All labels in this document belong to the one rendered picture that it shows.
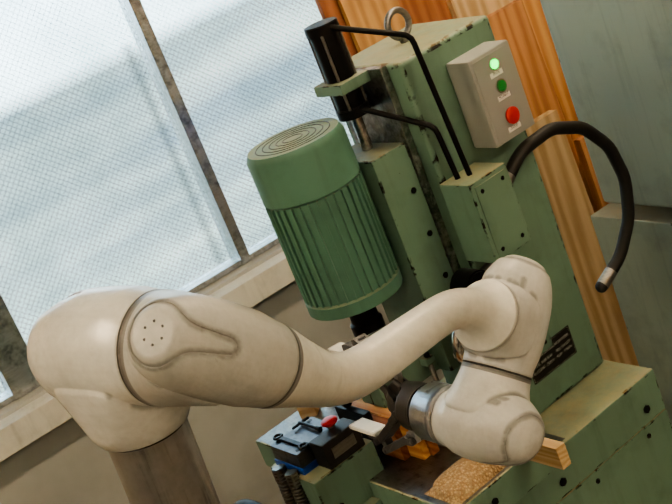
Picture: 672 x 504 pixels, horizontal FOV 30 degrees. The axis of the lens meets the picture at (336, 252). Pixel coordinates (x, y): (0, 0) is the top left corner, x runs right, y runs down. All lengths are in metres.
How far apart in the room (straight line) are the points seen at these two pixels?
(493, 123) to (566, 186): 1.60
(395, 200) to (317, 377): 0.78
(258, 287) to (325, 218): 1.45
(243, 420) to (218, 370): 2.32
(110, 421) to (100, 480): 2.03
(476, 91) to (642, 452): 0.76
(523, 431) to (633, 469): 0.72
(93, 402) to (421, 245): 0.92
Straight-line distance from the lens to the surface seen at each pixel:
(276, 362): 1.35
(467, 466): 2.06
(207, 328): 1.29
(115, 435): 1.46
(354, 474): 2.16
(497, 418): 1.72
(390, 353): 1.55
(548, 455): 2.02
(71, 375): 1.43
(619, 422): 2.38
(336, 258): 2.09
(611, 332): 3.90
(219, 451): 3.61
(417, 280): 2.20
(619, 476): 2.40
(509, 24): 3.78
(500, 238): 2.15
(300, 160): 2.03
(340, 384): 1.47
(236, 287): 3.47
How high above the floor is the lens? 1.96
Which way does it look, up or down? 19 degrees down
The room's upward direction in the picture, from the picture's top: 22 degrees counter-clockwise
